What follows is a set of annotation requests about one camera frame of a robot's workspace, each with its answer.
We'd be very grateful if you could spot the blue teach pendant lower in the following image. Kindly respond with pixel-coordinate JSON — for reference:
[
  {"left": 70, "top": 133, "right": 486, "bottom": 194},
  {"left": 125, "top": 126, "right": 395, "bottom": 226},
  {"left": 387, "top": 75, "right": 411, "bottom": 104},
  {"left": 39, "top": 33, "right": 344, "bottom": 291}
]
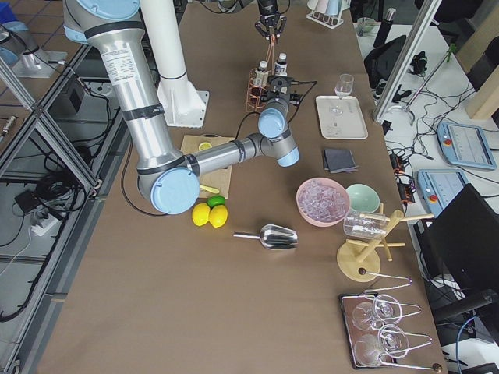
[{"left": 416, "top": 169, "right": 469, "bottom": 217}]

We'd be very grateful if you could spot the pink bowl of ice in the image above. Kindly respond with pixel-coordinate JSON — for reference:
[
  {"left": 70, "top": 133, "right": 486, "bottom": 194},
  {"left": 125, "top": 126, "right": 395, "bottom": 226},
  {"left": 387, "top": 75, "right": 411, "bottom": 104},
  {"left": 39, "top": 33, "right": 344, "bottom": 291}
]
[{"left": 296, "top": 178, "right": 350, "bottom": 228}]

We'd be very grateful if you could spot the yellow lemon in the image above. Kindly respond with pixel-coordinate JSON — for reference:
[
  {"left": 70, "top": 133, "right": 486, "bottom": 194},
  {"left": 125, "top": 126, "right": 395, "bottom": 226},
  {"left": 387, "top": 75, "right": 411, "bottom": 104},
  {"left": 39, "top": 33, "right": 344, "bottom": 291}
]
[
  {"left": 208, "top": 205, "right": 228, "bottom": 228},
  {"left": 191, "top": 203, "right": 211, "bottom": 227}
]

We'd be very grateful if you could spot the yellow lemon lower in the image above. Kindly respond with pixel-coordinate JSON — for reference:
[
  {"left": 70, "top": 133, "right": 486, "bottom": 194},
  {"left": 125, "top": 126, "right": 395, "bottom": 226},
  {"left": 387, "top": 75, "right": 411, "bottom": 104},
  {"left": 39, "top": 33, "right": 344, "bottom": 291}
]
[{"left": 208, "top": 205, "right": 228, "bottom": 228}]

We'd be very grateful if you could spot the cream rabbit tray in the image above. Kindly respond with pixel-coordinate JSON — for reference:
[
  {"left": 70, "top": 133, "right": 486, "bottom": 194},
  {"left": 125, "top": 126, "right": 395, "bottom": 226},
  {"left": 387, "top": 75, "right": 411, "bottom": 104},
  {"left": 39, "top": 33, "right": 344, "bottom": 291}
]
[{"left": 315, "top": 95, "right": 368, "bottom": 140}]

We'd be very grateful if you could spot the blue teach pendant upper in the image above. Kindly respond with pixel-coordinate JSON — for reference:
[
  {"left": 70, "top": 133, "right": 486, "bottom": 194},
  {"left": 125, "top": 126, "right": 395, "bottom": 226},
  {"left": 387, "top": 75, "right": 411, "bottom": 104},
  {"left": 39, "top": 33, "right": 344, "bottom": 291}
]
[{"left": 437, "top": 122, "right": 497, "bottom": 170}]

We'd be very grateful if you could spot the wooden cup tree stand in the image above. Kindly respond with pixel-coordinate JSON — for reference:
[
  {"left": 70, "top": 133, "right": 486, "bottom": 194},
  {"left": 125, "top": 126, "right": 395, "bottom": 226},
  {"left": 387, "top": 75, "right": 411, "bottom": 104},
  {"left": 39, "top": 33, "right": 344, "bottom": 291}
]
[{"left": 336, "top": 210, "right": 434, "bottom": 282}]

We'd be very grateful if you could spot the aluminium frame post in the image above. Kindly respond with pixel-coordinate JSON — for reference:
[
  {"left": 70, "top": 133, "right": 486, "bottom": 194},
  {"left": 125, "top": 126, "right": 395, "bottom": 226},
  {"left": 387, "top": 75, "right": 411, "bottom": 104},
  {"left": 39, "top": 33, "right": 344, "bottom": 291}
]
[{"left": 373, "top": 0, "right": 441, "bottom": 124}]

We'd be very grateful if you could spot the black monitor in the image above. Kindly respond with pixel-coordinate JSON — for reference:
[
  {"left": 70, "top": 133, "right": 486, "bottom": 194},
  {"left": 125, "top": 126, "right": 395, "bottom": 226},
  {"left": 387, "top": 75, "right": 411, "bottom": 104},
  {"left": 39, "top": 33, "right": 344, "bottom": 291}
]
[{"left": 413, "top": 184, "right": 498, "bottom": 295}]

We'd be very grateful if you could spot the clear glass jar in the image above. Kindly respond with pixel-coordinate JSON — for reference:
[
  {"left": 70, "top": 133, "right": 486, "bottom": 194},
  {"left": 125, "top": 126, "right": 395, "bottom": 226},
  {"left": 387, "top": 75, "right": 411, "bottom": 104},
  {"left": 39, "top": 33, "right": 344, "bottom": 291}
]
[{"left": 343, "top": 210, "right": 389, "bottom": 239}]

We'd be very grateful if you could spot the green lime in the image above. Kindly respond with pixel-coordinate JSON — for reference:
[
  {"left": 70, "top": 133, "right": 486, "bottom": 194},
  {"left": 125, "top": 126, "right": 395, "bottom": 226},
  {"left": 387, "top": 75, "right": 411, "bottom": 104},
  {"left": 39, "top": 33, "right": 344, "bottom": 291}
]
[{"left": 207, "top": 195, "right": 225, "bottom": 209}]

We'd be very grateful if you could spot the wine glass on holder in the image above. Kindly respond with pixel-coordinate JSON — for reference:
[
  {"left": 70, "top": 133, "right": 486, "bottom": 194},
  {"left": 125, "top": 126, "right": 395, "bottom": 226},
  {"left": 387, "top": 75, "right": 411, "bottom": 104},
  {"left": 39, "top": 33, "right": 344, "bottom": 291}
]
[
  {"left": 353, "top": 325, "right": 409, "bottom": 367},
  {"left": 352, "top": 294, "right": 402, "bottom": 330}
]

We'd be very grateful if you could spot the green empty bowl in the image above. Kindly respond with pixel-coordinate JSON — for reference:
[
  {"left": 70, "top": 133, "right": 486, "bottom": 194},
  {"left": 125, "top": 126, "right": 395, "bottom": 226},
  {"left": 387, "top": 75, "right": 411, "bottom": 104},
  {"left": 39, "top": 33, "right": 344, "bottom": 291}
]
[{"left": 346, "top": 184, "right": 380, "bottom": 213}]

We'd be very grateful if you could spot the blue teach pendant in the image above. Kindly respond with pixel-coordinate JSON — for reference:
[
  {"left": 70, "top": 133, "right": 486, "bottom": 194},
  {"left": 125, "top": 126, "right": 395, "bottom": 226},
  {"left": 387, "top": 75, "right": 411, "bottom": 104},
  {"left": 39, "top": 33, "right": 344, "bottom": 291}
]
[
  {"left": 416, "top": 169, "right": 469, "bottom": 217},
  {"left": 437, "top": 122, "right": 497, "bottom": 170}
]

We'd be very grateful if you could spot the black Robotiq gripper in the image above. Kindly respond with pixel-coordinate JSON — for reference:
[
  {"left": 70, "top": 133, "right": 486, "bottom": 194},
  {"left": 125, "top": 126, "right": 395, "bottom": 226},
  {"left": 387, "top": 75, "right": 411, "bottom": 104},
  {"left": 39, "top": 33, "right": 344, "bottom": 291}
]
[{"left": 266, "top": 76, "right": 302, "bottom": 107}]

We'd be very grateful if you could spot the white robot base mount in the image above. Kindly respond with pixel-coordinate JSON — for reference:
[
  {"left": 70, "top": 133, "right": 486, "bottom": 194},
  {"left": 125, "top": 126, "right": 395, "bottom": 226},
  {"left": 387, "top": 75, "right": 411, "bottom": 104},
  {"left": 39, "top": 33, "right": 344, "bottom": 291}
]
[{"left": 140, "top": 0, "right": 209, "bottom": 129}]

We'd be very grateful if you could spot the dark tray with glasses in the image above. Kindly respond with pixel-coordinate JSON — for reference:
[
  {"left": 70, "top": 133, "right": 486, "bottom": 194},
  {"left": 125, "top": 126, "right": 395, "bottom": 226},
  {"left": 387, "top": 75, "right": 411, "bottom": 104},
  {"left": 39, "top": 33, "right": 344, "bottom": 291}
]
[{"left": 338, "top": 293, "right": 382, "bottom": 370}]

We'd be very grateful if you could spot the white cup rack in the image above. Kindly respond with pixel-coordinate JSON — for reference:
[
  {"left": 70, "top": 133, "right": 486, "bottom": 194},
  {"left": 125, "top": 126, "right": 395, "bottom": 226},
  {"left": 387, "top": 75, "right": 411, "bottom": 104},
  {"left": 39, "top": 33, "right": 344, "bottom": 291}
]
[{"left": 306, "top": 0, "right": 351, "bottom": 29}]

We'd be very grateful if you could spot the yellow lemon upper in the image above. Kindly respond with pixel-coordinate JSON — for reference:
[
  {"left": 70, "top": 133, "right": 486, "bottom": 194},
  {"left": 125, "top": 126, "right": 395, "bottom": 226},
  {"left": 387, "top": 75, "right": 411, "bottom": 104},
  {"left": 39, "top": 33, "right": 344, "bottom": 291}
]
[{"left": 191, "top": 203, "right": 211, "bottom": 227}]

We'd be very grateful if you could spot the tea bottle upper in rack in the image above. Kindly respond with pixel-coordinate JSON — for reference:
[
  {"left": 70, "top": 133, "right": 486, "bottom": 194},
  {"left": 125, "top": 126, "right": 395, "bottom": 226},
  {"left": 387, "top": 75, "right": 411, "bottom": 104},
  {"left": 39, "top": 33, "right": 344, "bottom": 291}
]
[{"left": 253, "top": 60, "right": 268, "bottom": 87}]

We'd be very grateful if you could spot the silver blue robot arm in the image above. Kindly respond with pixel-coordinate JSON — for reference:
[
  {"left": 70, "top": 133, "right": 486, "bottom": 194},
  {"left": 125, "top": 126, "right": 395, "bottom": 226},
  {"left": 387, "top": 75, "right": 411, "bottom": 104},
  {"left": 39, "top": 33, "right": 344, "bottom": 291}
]
[{"left": 63, "top": 1, "right": 299, "bottom": 215}]

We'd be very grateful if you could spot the copper wire bottle rack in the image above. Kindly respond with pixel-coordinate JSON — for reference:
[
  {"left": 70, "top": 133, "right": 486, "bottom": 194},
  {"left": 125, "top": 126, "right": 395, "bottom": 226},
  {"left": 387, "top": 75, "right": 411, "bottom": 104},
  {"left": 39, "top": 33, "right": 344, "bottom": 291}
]
[{"left": 246, "top": 36, "right": 277, "bottom": 112}]

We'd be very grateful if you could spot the grey folded cloth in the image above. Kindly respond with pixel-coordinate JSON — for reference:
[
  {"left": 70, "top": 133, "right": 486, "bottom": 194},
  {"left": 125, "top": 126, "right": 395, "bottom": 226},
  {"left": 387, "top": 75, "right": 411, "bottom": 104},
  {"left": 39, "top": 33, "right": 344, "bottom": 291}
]
[{"left": 323, "top": 148, "right": 358, "bottom": 174}]

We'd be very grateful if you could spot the steel ice scoop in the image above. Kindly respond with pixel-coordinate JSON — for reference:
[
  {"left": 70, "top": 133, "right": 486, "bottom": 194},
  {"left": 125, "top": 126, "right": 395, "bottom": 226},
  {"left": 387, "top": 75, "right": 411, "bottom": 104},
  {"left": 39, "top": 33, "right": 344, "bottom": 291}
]
[{"left": 233, "top": 224, "right": 298, "bottom": 250}]

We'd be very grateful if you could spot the tea bottle white cap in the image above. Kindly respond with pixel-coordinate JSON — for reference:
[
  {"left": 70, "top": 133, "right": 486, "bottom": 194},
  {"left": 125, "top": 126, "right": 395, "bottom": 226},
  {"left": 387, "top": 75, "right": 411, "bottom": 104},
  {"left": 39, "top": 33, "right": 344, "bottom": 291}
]
[{"left": 274, "top": 52, "right": 288, "bottom": 76}]

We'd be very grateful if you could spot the bamboo cutting board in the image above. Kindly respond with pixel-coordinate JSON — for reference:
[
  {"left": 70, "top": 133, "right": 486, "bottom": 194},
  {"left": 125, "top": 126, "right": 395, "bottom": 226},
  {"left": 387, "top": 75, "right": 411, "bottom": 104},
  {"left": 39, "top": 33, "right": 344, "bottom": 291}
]
[{"left": 180, "top": 134, "right": 236, "bottom": 196}]

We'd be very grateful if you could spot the half lemon slice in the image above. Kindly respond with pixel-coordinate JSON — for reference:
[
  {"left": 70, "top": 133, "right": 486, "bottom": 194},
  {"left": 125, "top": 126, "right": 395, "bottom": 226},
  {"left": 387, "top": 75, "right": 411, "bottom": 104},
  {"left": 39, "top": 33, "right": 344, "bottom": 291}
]
[{"left": 198, "top": 142, "right": 213, "bottom": 151}]

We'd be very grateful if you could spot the yellow plastic knife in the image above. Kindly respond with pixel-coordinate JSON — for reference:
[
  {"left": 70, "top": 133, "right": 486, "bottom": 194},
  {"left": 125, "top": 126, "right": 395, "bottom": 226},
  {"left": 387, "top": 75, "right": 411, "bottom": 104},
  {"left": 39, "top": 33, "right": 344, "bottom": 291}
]
[{"left": 200, "top": 185, "right": 220, "bottom": 194}]

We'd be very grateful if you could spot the wire glass holder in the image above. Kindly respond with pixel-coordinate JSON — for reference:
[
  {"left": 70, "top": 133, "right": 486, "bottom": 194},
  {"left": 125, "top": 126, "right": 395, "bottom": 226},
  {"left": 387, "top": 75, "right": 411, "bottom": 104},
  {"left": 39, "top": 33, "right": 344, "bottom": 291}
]
[{"left": 361, "top": 273, "right": 442, "bottom": 373}]

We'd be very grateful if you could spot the wine glass on holder lower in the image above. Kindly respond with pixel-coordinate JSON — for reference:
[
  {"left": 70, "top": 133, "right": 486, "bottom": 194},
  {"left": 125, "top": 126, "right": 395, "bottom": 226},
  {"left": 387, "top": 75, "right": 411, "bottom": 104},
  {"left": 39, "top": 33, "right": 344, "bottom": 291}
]
[{"left": 353, "top": 325, "right": 409, "bottom": 367}]

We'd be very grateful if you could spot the clear wine glass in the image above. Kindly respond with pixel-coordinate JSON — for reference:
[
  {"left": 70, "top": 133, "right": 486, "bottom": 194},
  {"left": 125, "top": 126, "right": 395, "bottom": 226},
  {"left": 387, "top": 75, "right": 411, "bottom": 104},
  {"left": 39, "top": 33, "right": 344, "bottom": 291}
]
[{"left": 332, "top": 73, "right": 354, "bottom": 116}]

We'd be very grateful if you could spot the wine glass on holder upper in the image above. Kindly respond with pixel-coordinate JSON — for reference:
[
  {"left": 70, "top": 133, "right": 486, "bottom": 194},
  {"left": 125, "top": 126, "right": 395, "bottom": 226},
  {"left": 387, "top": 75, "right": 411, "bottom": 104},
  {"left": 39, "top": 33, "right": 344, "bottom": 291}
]
[{"left": 352, "top": 294, "right": 402, "bottom": 330}]

